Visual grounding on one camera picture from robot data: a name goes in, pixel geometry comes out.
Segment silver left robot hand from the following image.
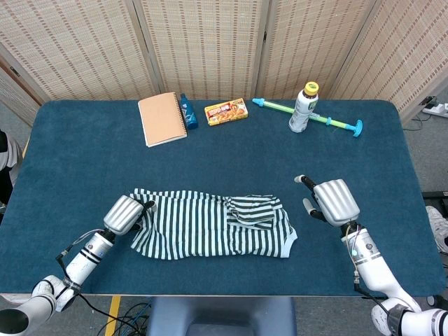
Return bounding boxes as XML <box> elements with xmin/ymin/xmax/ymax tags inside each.
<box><xmin>103</xmin><ymin>195</ymin><xmax>158</xmax><ymax>236</ymax></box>

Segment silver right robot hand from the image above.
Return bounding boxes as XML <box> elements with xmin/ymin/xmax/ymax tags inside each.
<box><xmin>293</xmin><ymin>174</ymin><xmax>361</xmax><ymax>228</ymax></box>

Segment green white striped T-shirt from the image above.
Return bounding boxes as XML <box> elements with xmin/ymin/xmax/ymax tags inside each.
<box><xmin>129</xmin><ymin>188</ymin><xmax>299</xmax><ymax>262</ymax></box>

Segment blue robot base seat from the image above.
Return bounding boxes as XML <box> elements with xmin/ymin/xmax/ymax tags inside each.
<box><xmin>146</xmin><ymin>296</ymin><xmax>298</xmax><ymax>336</ymax></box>

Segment blue carpet table cover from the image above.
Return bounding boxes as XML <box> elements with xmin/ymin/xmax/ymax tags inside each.
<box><xmin>0</xmin><ymin>99</ymin><xmax>438</xmax><ymax>298</ymax></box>

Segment white bottle yellow cap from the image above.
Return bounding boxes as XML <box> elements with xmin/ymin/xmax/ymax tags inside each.
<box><xmin>288</xmin><ymin>81</ymin><xmax>320</xmax><ymax>134</ymax></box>

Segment yellow floor tape strip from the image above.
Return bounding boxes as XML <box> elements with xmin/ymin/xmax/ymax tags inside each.
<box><xmin>104</xmin><ymin>295</ymin><xmax>122</xmax><ymax>336</ymax></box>

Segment tan spiral notebook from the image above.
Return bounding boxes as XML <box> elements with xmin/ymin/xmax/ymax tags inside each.
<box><xmin>137</xmin><ymin>92</ymin><xmax>189</xmax><ymax>148</ymax></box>

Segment green blue water squirter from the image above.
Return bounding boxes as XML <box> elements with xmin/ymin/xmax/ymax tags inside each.
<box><xmin>251</xmin><ymin>97</ymin><xmax>364</xmax><ymax>139</ymax></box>

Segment small blue bottle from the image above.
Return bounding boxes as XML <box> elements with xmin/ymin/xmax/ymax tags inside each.
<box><xmin>178</xmin><ymin>93</ymin><xmax>199</xmax><ymax>131</ymax></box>

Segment person in black white clothes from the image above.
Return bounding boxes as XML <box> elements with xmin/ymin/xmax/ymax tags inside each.
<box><xmin>0</xmin><ymin>129</ymin><xmax>24</xmax><ymax>206</ymax></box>

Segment white power strip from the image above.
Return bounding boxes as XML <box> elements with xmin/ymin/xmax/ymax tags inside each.
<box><xmin>421</xmin><ymin>101</ymin><xmax>448</xmax><ymax>118</ymax></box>

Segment yellow curry box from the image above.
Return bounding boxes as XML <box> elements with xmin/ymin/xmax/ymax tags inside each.
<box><xmin>204</xmin><ymin>97</ymin><xmax>250</xmax><ymax>127</ymax></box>

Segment bamboo folding screen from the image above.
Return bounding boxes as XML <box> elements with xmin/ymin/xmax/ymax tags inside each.
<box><xmin>0</xmin><ymin>0</ymin><xmax>448</xmax><ymax>122</ymax></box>

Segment black floor cables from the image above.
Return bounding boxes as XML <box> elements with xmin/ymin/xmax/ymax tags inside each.
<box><xmin>92</xmin><ymin>300</ymin><xmax>153</xmax><ymax>336</ymax></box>

